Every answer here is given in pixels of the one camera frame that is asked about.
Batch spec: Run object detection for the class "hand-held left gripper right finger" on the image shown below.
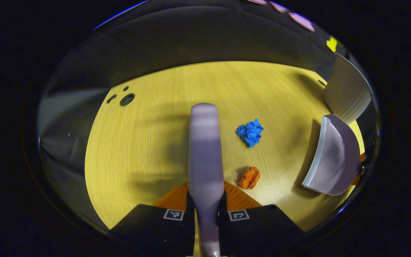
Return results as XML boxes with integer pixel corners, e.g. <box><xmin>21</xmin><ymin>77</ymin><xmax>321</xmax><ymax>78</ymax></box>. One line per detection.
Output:
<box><xmin>218</xmin><ymin>180</ymin><xmax>304</xmax><ymax>257</ymax></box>

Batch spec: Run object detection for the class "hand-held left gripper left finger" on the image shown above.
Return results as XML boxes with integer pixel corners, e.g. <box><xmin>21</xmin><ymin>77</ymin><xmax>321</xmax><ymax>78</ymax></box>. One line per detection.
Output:
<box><xmin>110</xmin><ymin>181</ymin><xmax>196</xmax><ymax>257</ymax></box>

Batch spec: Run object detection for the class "pink dustpan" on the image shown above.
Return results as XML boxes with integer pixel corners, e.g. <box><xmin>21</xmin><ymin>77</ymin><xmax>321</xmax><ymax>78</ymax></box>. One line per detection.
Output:
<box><xmin>301</xmin><ymin>114</ymin><xmax>363</xmax><ymax>196</ymax></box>

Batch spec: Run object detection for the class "orange paper trash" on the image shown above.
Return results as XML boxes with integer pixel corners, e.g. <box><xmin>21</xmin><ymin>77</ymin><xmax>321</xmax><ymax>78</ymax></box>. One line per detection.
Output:
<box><xmin>237</xmin><ymin>166</ymin><xmax>261</xmax><ymax>190</ymax></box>

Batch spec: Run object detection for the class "white ribbed garbage bin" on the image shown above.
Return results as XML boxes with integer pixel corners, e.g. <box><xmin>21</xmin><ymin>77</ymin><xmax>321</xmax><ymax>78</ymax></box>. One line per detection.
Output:
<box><xmin>321</xmin><ymin>53</ymin><xmax>373</xmax><ymax>125</ymax></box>

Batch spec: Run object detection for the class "small pink broom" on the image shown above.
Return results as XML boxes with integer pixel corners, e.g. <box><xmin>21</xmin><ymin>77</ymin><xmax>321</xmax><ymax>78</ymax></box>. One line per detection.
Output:
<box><xmin>188</xmin><ymin>103</ymin><xmax>225</xmax><ymax>257</ymax></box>

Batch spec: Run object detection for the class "blue paper trash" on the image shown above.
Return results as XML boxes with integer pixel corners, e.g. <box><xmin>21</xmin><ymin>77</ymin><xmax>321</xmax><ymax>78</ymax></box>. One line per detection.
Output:
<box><xmin>236</xmin><ymin>119</ymin><xmax>264</xmax><ymax>148</ymax></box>

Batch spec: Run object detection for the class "black backdrop cloth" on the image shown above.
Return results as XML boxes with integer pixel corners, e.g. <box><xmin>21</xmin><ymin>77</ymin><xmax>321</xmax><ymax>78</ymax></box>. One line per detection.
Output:
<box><xmin>36</xmin><ymin>0</ymin><xmax>381</xmax><ymax>229</ymax></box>

